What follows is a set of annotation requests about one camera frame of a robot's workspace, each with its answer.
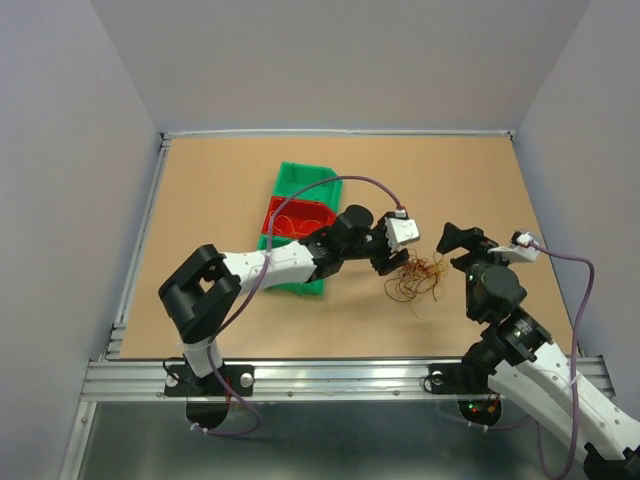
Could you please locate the green plastic bin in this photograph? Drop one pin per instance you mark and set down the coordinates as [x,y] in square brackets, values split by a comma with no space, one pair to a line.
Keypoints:
[316,288]
[293,177]

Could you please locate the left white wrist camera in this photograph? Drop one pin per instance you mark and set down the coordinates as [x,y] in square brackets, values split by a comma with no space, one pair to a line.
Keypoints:
[400,230]

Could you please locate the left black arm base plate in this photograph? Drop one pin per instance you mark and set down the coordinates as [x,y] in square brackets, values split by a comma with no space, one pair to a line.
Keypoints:
[181,382]

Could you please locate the red plastic bin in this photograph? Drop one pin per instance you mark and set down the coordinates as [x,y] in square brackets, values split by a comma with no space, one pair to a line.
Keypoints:
[300,218]

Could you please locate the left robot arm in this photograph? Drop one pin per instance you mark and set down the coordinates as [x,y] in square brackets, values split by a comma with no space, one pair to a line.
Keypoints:
[198,296]

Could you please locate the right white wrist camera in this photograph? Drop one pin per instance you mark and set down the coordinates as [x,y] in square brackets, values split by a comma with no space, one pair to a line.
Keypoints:
[521,249]

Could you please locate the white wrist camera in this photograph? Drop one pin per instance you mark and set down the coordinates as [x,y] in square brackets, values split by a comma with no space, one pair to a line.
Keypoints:
[400,230]
[521,249]

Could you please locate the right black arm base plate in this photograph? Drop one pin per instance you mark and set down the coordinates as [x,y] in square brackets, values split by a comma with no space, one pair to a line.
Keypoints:
[456,379]

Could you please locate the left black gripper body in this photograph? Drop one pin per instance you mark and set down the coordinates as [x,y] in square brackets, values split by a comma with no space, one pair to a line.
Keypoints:
[378,243]

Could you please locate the near green plastic bin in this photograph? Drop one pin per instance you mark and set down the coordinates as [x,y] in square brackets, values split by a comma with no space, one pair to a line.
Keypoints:
[316,288]

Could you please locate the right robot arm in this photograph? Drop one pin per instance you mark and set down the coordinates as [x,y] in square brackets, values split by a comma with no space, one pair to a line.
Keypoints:
[520,360]

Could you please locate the aluminium front mounting rail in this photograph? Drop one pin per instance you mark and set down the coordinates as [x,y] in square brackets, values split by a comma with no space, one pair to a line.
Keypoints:
[373,379]

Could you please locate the far green plastic bin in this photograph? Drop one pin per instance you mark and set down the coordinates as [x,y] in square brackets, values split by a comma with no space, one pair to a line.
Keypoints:
[293,177]

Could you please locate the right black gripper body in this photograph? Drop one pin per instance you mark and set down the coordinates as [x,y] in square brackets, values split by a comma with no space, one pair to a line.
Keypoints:
[477,259]

